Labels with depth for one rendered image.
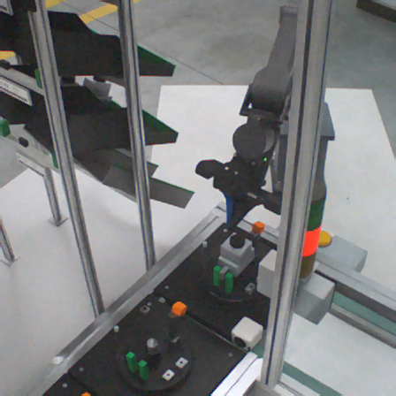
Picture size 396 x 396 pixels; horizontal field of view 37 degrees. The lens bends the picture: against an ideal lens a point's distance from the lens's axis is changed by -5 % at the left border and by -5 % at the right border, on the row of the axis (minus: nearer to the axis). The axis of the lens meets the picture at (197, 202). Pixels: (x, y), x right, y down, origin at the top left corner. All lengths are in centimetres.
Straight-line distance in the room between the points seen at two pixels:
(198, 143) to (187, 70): 200
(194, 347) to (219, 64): 279
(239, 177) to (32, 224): 73
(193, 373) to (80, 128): 49
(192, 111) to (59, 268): 69
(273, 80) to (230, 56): 283
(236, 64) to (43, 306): 266
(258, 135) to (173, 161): 75
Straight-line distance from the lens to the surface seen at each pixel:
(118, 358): 115
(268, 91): 105
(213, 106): 192
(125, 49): 103
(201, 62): 383
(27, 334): 138
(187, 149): 175
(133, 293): 128
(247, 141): 99
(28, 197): 168
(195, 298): 125
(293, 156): 73
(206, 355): 117
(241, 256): 118
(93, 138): 110
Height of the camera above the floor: 196
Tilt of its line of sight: 44 degrees down
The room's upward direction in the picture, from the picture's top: 2 degrees counter-clockwise
